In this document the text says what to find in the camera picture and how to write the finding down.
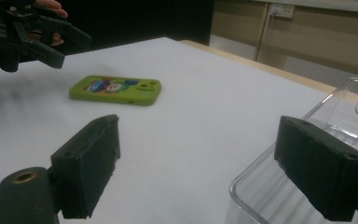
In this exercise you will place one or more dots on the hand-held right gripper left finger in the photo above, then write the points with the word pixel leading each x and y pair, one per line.
pixel 84 168

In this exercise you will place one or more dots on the white table mat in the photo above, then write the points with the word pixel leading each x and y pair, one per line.
pixel 183 140

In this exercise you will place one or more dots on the white wall socket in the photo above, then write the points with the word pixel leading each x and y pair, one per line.
pixel 282 10

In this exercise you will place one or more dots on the black curtain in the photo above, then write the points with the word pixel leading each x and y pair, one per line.
pixel 136 18

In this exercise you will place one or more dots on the clear plastic tray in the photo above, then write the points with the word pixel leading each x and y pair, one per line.
pixel 261 193

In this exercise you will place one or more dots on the green phone case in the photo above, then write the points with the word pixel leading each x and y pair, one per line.
pixel 149 93

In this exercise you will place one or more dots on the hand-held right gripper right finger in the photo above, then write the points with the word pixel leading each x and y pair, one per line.
pixel 320 168

